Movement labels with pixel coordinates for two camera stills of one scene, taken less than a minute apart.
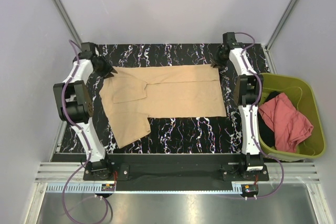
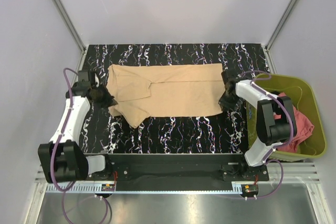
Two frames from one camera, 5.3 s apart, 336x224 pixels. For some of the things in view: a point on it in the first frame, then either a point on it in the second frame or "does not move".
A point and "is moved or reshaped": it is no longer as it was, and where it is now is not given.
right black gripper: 216,61 to 226,106
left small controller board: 107,187 does not move
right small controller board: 249,188 does not move
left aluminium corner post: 61,7 does not move
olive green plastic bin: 304,96 does not move
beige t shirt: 133,95 is moved or reshaped
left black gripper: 108,70 to 106,103
